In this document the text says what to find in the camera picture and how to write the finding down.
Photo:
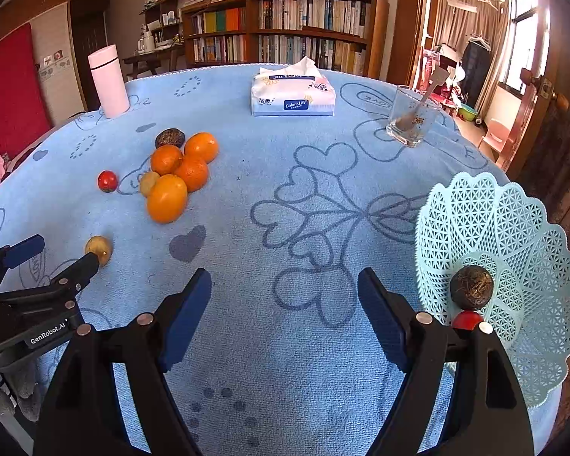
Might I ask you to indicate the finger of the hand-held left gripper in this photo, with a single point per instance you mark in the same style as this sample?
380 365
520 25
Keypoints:
73 273
23 249

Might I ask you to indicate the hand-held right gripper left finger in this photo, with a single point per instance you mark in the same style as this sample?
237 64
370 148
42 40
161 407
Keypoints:
185 323

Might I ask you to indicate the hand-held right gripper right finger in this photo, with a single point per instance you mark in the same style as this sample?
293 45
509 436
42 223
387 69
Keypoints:
384 323

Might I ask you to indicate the yellow round fruit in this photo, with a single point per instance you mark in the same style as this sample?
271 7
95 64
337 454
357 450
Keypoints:
99 248

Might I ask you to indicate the red cherry tomato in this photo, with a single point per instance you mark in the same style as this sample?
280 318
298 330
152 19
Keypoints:
107 181
466 320

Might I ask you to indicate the yellow-green small fruit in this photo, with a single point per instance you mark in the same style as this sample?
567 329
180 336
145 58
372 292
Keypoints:
148 184

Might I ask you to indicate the large orange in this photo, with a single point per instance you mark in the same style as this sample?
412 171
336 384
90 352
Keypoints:
167 199

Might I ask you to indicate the small orange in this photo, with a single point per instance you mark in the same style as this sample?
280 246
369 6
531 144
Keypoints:
202 146
165 159
193 175

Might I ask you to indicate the light blue lattice basket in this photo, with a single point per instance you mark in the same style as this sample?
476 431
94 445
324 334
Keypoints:
517 228

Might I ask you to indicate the dark brown dried citrus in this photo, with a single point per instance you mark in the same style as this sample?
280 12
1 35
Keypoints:
170 137
471 289

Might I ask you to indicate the person's left hand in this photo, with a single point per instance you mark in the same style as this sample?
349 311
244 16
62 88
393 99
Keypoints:
26 384

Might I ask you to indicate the light blue printed tablecloth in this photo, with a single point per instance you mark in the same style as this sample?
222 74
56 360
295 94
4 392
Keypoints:
247 161

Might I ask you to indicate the pink thermos bottle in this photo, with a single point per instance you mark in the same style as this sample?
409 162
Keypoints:
108 80

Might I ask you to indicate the clear drinking glass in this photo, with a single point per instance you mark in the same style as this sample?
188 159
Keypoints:
411 128

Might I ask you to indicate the dark wooden door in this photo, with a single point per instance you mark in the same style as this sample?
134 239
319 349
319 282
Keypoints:
89 42

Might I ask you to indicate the pink child chair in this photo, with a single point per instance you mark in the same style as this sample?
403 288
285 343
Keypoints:
496 135

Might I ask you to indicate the green plastic basin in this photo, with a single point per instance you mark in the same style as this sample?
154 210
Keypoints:
467 113

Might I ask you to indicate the wooden side desk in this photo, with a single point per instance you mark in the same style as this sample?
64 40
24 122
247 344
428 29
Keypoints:
147 59

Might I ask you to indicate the white tissue pack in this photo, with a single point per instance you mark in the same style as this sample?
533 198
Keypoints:
289 97

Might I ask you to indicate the metal spoon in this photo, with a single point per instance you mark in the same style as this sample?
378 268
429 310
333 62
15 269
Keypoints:
437 80

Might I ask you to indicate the brown wooden door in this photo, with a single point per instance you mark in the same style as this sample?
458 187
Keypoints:
534 118

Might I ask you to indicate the small wooden display shelf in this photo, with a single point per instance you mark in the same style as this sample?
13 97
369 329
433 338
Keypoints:
164 21

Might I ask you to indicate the black hanging garment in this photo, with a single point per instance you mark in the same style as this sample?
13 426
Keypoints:
477 71

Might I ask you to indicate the wooden bookshelf with books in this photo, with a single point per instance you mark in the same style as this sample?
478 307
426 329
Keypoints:
285 23

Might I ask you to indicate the red wall panel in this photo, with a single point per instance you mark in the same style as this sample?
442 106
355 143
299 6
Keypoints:
9 99

